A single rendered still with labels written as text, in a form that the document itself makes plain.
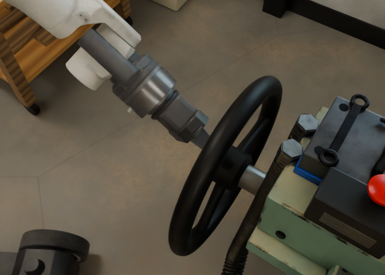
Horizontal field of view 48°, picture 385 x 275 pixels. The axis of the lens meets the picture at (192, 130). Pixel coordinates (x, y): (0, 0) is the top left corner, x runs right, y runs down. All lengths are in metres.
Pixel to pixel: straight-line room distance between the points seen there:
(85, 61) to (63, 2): 0.10
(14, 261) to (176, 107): 0.79
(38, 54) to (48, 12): 1.06
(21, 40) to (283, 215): 1.42
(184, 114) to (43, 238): 0.72
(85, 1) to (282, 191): 0.40
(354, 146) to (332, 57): 1.49
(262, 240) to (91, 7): 0.41
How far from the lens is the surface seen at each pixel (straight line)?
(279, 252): 0.53
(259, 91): 0.54
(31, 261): 1.23
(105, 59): 0.67
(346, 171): 0.44
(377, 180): 0.42
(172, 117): 0.69
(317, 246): 0.49
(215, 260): 1.42
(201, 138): 0.74
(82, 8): 0.67
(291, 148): 0.47
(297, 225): 0.47
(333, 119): 0.47
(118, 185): 1.53
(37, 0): 0.65
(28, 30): 1.78
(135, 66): 0.68
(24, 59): 1.71
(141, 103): 0.70
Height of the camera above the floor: 1.37
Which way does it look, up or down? 58 degrees down
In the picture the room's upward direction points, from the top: straight up
